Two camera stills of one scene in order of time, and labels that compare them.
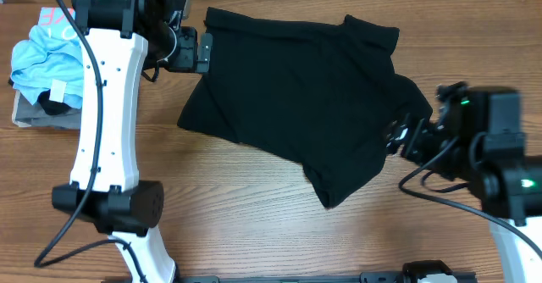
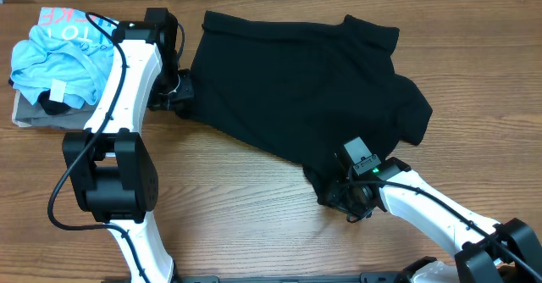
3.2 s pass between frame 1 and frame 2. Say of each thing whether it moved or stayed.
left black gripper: moved
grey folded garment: stayed
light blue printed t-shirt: stayed
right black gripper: moved
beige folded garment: stayed
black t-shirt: stayed
